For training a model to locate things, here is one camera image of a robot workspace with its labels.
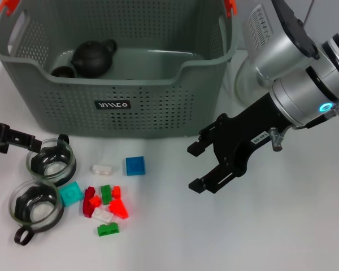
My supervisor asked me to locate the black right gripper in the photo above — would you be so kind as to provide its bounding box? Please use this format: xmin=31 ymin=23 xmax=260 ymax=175
xmin=187 ymin=93 xmax=294 ymax=195

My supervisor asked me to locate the glass teacup black sleeve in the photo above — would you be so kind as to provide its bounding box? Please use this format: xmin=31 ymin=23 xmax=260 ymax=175
xmin=26 ymin=134 xmax=77 ymax=187
xmin=8 ymin=180 xmax=65 ymax=246

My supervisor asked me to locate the grey perforated plastic storage basket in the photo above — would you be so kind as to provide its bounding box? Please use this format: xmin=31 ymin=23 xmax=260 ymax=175
xmin=0 ymin=0 xmax=240 ymax=139

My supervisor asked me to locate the dark clay small teacup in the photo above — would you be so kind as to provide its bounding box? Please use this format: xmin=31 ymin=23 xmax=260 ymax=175
xmin=50 ymin=65 xmax=76 ymax=78

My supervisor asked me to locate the blue square toy brick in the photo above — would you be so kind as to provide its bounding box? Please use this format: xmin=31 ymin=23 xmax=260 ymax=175
xmin=125 ymin=156 xmax=146 ymax=176

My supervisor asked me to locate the teal toy brick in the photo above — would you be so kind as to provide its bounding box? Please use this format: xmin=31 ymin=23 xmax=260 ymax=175
xmin=59 ymin=182 xmax=84 ymax=208

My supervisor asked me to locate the white narrow toy brick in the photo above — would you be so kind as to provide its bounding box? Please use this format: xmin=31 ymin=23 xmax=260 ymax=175
xmin=90 ymin=164 xmax=115 ymax=176

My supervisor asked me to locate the dark red curved toy brick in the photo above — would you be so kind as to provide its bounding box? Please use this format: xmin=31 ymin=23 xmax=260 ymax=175
xmin=79 ymin=186 xmax=96 ymax=218

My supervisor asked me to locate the large red slope toy brick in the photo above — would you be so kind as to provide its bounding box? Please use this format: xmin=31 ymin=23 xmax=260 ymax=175
xmin=108 ymin=198 xmax=129 ymax=220

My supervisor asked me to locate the green toy brick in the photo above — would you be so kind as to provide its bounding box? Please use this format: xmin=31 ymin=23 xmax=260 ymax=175
xmin=99 ymin=184 xmax=114 ymax=206
xmin=97 ymin=222 xmax=121 ymax=237

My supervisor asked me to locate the dark clay teapot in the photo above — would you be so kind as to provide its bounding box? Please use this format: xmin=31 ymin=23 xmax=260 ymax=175
xmin=71 ymin=38 xmax=119 ymax=77

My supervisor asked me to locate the white flat toy plate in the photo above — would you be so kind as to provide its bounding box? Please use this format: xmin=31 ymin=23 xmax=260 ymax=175
xmin=90 ymin=206 xmax=115 ymax=223

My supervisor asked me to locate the glass teapot black lid handle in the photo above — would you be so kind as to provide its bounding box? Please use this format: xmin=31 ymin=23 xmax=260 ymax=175
xmin=233 ymin=50 xmax=272 ymax=107

